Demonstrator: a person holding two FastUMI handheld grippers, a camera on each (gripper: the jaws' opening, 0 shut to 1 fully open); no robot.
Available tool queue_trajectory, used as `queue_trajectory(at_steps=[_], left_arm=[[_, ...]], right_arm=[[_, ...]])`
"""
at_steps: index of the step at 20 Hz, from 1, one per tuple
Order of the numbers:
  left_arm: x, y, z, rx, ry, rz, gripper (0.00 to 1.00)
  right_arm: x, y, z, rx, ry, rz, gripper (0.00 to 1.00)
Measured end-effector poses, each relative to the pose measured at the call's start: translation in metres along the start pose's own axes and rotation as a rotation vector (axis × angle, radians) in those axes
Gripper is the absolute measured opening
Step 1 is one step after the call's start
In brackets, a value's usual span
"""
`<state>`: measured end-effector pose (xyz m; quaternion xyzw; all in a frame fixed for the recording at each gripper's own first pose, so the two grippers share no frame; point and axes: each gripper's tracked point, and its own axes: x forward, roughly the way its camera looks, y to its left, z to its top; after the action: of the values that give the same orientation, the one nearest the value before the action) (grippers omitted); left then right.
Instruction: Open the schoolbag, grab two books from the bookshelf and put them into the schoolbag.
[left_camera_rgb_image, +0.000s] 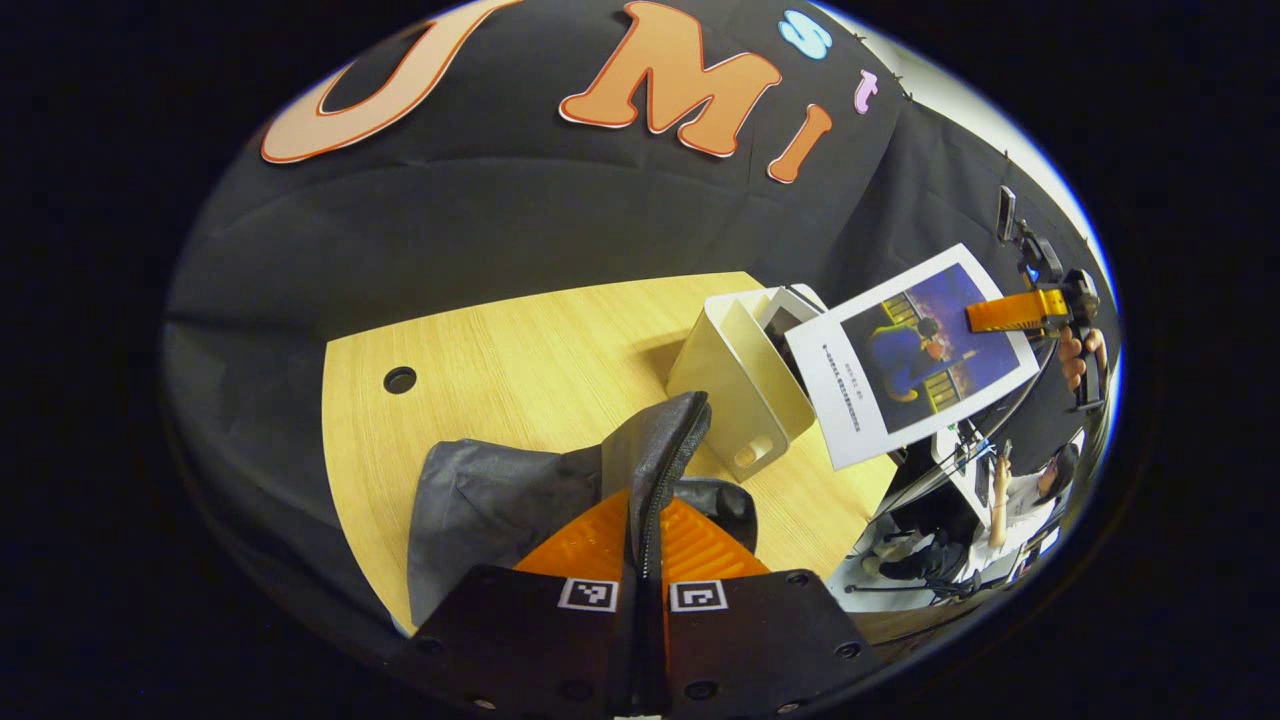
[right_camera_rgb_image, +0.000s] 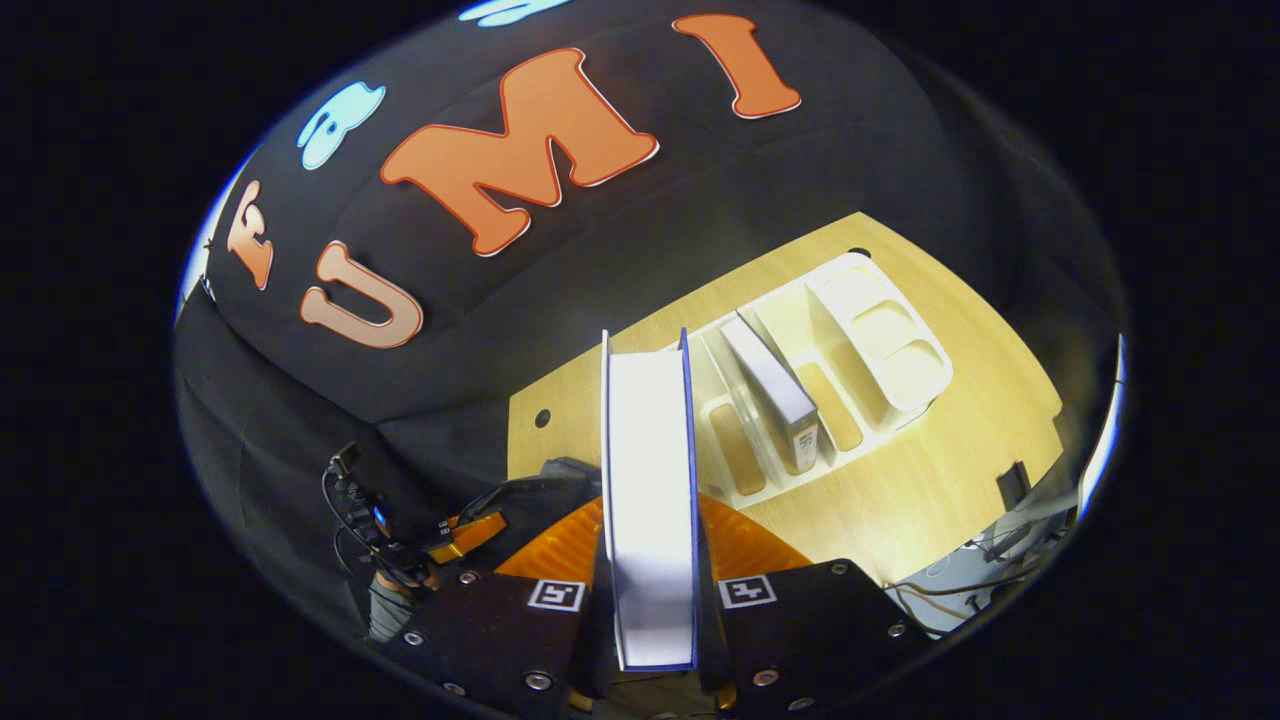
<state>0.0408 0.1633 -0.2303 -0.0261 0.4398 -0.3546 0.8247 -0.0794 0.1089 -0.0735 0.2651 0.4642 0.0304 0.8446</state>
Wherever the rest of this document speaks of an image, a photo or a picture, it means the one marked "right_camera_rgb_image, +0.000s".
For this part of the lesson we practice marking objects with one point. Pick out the grey picture cover book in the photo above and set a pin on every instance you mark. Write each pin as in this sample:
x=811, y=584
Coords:
x=770, y=390

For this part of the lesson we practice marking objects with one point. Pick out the small black device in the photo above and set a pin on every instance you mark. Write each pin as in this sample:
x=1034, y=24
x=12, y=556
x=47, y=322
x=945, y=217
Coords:
x=1013, y=485

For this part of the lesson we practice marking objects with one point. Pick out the blue cover book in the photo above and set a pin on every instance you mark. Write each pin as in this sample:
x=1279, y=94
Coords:
x=650, y=500

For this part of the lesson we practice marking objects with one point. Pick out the white bookshelf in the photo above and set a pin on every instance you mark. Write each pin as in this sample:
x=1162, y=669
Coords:
x=880, y=330

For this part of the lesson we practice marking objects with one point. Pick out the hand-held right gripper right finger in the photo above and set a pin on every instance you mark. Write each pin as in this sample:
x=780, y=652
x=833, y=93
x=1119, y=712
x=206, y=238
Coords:
x=800, y=630

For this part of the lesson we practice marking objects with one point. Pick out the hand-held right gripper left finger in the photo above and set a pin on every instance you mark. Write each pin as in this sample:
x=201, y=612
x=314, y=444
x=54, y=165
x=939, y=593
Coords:
x=500, y=640

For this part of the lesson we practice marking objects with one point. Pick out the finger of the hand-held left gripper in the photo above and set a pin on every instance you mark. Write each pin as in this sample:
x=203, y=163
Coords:
x=470, y=535

